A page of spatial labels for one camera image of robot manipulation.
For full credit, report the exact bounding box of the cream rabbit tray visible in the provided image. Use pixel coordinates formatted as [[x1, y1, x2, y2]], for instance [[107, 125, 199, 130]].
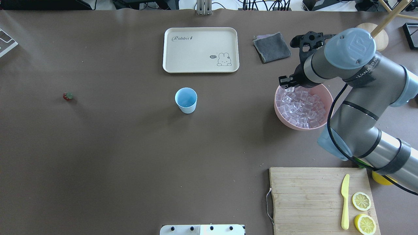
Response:
[[162, 27, 239, 73]]

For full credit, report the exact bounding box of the wooden cup tree stand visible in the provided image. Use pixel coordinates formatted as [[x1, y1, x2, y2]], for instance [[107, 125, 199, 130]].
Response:
[[356, 0, 417, 52]]

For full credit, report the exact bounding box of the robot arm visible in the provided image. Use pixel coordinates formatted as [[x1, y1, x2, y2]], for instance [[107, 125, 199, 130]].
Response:
[[279, 28, 418, 195]]

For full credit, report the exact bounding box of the grey folded cloth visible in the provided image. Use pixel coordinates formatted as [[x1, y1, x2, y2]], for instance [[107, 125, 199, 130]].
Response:
[[253, 32, 292, 64]]

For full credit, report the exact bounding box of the pink ice bowl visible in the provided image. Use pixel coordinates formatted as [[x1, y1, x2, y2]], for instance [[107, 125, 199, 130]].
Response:
[[274, 85, 333, 131]]

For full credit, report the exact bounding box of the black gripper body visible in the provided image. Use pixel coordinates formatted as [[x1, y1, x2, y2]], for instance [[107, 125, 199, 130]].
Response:
[[278, 64, 311, 89]]

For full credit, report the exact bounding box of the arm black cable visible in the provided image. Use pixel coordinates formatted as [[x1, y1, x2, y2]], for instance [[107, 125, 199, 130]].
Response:
[[327, 83, 418, 196]]

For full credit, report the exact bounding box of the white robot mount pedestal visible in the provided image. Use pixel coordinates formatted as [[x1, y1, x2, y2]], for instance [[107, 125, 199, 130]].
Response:
[[159, 224, 246, 235]]

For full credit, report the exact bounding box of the clear ice cube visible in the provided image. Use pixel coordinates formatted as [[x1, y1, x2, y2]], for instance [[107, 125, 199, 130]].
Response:
[[285, 87, 295, 92]]

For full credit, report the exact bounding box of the wooden cutting board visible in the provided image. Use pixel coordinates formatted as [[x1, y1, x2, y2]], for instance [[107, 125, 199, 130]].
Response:
[[269, 167, 373, 235]]

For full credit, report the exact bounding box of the yellow plastic knife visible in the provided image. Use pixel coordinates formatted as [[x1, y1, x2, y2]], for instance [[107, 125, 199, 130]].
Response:
[[341, 174, 350, 230]]

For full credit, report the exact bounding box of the lemon half slice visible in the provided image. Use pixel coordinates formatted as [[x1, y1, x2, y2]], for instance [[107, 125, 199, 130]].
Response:
[[351, 192, 372, 211], [354, 214, 377, 235]]

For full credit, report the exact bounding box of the light blue plastic cup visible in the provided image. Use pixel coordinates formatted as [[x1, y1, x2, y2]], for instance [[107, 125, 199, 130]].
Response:
[[175, 87, 198, 114]]

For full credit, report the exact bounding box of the red strawberry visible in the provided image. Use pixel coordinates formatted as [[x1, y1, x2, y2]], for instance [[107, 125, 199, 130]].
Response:
[[63, 92, 74, 101]]

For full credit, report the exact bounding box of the yellow lemon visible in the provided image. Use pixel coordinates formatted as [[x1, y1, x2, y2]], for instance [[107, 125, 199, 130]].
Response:
[[372, 171, 393, 186]]

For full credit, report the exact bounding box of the green lime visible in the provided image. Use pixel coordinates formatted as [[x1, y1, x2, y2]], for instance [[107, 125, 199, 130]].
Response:
[[354, 157, 370, 168]]

